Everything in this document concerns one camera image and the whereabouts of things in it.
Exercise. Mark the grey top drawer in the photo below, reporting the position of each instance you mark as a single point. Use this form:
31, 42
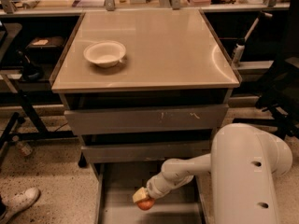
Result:
146, 119

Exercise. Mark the red apple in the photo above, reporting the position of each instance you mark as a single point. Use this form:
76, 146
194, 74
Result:
146, 204

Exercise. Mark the grey middle drawer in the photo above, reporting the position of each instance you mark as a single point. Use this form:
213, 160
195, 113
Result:
144, 151

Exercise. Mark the black box on shelf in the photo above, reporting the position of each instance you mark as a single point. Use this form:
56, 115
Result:
45, 46

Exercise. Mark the black office chair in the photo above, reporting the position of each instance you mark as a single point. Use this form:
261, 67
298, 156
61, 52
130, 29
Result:
279, 86

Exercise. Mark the black desk frame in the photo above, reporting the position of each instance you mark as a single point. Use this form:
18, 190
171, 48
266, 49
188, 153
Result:
9, 31

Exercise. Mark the grey drawer cabinet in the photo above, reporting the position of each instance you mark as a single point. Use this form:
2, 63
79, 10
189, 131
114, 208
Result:
173, 58

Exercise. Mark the grey open bottom drawer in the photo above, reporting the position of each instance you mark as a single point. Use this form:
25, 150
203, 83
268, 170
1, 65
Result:
119, 181

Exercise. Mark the white sneaker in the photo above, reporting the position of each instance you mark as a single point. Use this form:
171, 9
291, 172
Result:
17, 204

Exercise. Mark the plastic water bottle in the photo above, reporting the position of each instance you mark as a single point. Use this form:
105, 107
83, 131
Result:
23, 147

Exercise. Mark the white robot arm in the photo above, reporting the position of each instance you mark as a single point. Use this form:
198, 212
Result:
243, 162

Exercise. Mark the white paper bowl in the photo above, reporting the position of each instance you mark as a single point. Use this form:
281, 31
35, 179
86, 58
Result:
105, 53

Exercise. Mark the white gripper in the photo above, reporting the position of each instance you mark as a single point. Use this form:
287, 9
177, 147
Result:
154, 186

